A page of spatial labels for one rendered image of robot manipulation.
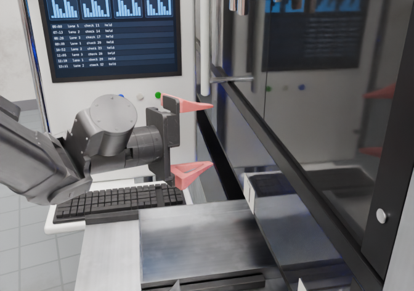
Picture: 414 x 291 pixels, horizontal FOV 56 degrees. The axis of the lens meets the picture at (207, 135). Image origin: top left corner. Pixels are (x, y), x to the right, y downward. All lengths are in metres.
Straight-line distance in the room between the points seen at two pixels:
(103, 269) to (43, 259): 1.49
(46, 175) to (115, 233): 0.60
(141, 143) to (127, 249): 0.48
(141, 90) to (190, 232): 0.50
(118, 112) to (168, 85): 0.80
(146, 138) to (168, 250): 0.47
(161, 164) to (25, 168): 0.21
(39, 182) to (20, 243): 2.13
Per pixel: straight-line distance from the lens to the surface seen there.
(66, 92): 1.29
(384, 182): 0.43
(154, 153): 0.56
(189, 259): 0.95
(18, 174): 0.45
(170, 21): 1.23
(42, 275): 2.33
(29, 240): 2.59
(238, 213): 1.09
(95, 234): 1.05
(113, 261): 0.97
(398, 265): 0.43
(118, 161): 0.55
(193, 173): 0.61
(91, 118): 0.47
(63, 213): 1.25
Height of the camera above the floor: 1.52
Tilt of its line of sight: 25 degrees down
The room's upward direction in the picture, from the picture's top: straight up
